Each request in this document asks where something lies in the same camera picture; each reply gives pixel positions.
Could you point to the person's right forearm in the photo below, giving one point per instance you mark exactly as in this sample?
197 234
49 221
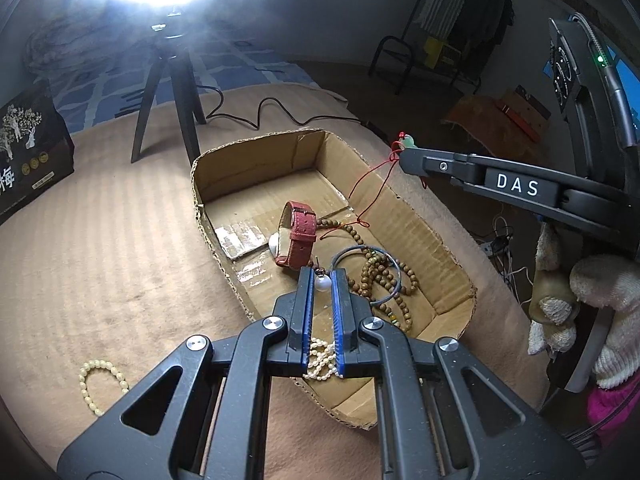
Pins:
615 405

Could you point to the black metal chair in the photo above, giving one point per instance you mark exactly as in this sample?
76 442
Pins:
387 45

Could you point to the person's right hand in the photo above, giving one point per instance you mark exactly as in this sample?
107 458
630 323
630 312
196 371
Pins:
610 285

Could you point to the dark bangle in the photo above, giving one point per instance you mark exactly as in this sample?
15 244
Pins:
360 248

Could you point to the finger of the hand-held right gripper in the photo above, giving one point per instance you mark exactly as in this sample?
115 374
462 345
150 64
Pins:
440 166

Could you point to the coat rack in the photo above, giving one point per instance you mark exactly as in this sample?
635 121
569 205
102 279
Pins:
417 0

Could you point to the rolled quilt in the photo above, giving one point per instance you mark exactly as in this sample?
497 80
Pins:
55 45

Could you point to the orange cardboard box on floor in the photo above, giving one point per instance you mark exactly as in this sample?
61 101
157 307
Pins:
480 120

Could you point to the white power strip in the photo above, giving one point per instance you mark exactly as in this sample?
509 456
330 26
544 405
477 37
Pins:
495 246

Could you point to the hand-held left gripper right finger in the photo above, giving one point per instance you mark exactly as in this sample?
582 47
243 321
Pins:
339 310

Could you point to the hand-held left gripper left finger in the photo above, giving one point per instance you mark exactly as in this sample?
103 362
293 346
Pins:
310 310

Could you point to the yellow box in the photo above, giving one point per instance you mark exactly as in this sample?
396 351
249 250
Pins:
440 52

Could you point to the black tripod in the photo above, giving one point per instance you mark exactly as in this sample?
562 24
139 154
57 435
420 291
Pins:
185 110

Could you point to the black printed bag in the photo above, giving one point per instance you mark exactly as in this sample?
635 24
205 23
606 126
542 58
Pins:
30 160

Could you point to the blue patterned mat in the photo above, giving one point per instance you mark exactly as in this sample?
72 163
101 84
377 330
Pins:
100 90

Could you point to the hanging dark clothes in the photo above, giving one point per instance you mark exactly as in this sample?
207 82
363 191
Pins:
485 10

